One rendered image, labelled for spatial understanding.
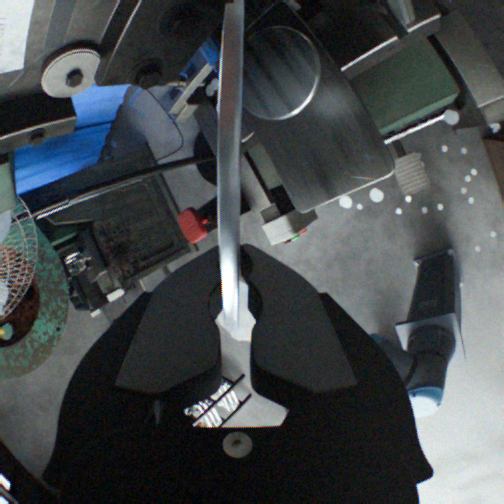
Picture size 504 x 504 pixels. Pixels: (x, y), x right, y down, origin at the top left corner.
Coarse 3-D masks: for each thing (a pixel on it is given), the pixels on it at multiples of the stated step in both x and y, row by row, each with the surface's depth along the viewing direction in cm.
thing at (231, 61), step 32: (224, 32) 7; (224, 64) 7; (224, 96) 8; (224, 128) 8; (224, 160) 8; (224, 192) 9; (224, 224) 9; (224, 256) 10; (224, 288) 11; (224, 320) 14
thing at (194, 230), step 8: (192, 208) 51; (184, 216) 53; (192, 216) 51; (184, 224) 54; (192, 224) 52; (200, 224) 51; (184, 232) 55; (192, 232) 53; (200, 232) 51; (192, 240) 54
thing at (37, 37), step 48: (0, 0) 5; (48, 0) 7; (96, 0) 10; (144, 0) 10; (192, 0) 12; (0, 48) 8; (48, 48) 11; (96, 48) 14; (144, 48) 15; (192, 48) 18; (0, 96) 12
